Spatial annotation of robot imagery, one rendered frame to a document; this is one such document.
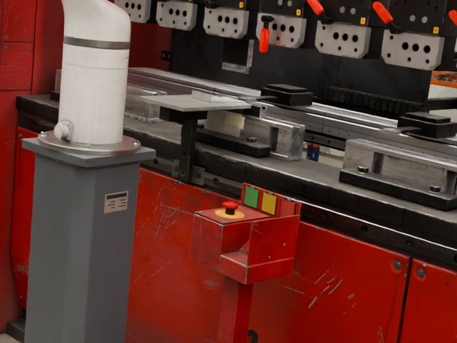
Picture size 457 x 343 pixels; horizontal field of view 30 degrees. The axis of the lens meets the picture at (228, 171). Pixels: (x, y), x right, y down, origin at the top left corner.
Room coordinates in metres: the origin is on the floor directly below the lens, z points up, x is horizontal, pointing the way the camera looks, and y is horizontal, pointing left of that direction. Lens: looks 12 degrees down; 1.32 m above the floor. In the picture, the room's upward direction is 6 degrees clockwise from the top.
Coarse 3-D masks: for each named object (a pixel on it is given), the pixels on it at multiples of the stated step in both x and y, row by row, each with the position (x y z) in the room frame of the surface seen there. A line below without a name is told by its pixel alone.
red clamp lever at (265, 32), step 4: (264, 16) 2.26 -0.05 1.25; (268, 16) 2.26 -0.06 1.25; (264, 20) 2.26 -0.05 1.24; (268, 20) 2.26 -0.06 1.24; (272, 20) 2.27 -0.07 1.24; (264, 24) 2.27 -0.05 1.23; (268, 24) 2.27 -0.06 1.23; (264, 28) 2.26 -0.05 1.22; (268, 28) 2.27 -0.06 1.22; (264, 32) 2.26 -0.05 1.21; (268, 32) 2.27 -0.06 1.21; (260, 36) 2.27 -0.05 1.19; (264, 36) 2.26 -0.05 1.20; (268, 36) 2.27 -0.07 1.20; (260, 40) 2.26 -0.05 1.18; (264, 40) 2.26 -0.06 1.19; (268, 40) 2.27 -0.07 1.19; (260, 44) 2.26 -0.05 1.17; (264, 44) 2.26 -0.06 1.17; (268, 44) 2.27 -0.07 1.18; (260, 48) 2.26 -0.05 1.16; (264, 48) 2.26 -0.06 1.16; (264, 52) 2.27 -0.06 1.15
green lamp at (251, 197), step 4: (248, 188) 2.07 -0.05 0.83; (248, 192) 2.06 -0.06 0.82; (252, 192) 2.05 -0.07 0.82; (256, 192) 2.04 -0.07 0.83; (248, 196) 2.06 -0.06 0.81; (252, 196) 2.05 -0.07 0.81; (256, 196) 2.04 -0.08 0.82; (244, 200) 2.07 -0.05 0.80; (248, 200) 2.06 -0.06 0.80; (252, 200) 2.05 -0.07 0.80; (256, 200) 2.04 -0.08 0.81; (248, 204) 2.06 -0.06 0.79; (252, 204) 2.05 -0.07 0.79; (256, 204) 2.04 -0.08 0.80
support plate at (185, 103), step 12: (144, 96) 2.29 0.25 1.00; (156, 96) 2.32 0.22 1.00; (168, 96) 2.34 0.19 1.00; (180, 96) 2.37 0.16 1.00; (180, 108) 2.16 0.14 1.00; (192, 108) 2.18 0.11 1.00; (204, 108) 2.21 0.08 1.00; (216, 108) 2.25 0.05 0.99; (228, 108) 2.28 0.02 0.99; (240, 108) 2.32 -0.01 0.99
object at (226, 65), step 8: (224, 40) 2.45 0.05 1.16; (232, 40) 2.43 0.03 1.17; (240, 40) 2.41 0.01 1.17; (248, 40) 2.39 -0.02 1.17; (224, 48) 2.44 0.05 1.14; (232, 48) 2.43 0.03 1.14; (240, 48) 2.40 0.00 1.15; (248, 48) 2.39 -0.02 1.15; (224, 56) 2.44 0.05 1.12; (232, 56) 2.42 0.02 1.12; (240, 56) 2.40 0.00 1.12; (248, 56) 2.39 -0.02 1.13; (224, 64) 2.45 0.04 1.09; (232, 64) 2.43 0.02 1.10; (240, 64) 2.40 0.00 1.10; (248, 64) 2.39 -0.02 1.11; (240, 72) 2.41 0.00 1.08
